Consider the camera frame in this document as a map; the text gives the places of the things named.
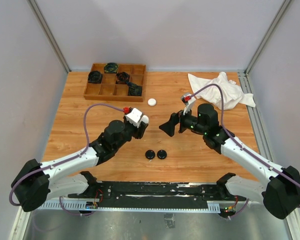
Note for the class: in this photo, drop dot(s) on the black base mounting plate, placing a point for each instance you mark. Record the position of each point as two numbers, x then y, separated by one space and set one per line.
104 190

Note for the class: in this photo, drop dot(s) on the black earbud charging case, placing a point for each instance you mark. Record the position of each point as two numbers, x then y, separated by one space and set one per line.
162 154

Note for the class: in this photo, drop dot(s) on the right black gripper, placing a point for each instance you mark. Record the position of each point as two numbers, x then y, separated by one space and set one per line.
175 118

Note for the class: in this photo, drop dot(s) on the dark rolled fabric top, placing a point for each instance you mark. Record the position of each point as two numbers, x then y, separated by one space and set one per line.
111 68

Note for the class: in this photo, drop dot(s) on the dark rolled fabric middle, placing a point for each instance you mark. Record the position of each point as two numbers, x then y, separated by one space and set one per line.
122 78

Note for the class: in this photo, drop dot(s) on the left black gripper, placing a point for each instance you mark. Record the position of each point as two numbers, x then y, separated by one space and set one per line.
139 130

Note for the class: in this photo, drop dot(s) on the dark rolled fabric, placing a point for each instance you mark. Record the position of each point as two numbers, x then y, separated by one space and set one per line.
122 78
134 89
95 77
111 68

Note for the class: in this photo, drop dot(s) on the dark rolled fabric far left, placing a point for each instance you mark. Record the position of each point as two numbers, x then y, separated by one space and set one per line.
95 77

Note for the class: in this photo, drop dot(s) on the dark rolled fabric bottom right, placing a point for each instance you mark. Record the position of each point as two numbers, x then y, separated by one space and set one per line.
134 89

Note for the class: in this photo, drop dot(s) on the white crumpled cloth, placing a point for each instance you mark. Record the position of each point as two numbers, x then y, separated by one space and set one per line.
232 93

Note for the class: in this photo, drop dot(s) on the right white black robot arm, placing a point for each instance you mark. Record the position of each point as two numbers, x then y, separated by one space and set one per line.
277 187

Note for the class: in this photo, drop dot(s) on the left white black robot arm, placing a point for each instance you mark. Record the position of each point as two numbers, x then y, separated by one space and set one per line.
31 185

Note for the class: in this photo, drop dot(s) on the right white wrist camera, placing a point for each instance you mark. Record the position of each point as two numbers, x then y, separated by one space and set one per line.
188 101

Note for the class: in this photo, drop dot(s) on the white slotted cable duct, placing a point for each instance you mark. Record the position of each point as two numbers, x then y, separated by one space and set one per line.
122 204

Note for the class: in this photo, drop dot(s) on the wooden compartment tray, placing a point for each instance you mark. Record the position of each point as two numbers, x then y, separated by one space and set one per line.
108 90

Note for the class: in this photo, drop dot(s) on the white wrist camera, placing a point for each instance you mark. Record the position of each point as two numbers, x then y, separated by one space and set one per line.
188 101
133 115

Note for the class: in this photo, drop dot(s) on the white round case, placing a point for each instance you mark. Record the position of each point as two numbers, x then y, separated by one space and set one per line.
145 119
152 102

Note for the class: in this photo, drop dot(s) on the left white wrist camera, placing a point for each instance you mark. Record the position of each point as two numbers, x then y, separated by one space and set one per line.
133 115

